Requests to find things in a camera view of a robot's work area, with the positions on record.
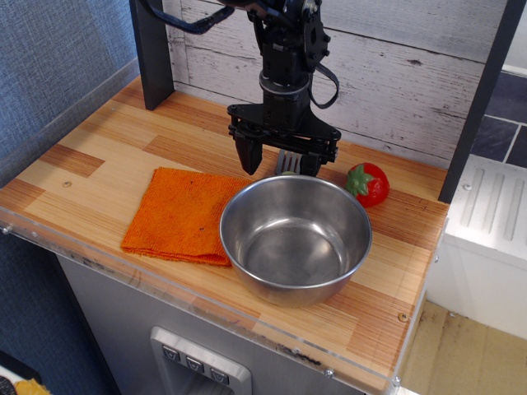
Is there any dark left upright post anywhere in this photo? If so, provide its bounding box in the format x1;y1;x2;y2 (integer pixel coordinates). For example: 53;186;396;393
129;0;174;110

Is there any grey panel with buttons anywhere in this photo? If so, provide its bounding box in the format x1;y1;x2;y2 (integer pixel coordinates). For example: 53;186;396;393
150;326;253;394

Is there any dark upright post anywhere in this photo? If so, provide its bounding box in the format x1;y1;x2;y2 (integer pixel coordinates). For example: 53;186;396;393
438;0;526;204
129;0;174;110

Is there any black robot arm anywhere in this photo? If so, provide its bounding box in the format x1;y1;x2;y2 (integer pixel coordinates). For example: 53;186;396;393
226;1;341;176

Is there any grey spatula with green handle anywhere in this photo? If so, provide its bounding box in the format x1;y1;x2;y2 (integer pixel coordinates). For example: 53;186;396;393
275;149;302;175

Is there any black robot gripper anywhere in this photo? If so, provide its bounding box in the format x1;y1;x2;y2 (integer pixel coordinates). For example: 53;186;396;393
227;85;341;177

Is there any dark right upright post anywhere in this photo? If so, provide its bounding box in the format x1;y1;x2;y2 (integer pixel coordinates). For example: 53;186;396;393
438;0;526;204

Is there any orange cloth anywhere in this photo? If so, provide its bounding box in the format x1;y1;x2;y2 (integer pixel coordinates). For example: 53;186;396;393
121;167;250;267

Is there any clear acrylic edge guard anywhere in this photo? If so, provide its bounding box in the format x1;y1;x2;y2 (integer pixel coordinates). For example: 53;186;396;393
1;208;406;394

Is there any red toy strawberry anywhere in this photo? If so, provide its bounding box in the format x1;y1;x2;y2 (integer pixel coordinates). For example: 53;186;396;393
344;162;390;208

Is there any stainless steel bowl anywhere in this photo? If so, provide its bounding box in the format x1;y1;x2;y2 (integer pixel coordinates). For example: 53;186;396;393
219;175;372;307

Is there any yellow object at corner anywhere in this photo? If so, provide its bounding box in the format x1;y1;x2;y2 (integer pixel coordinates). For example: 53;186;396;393
14;379;51;395

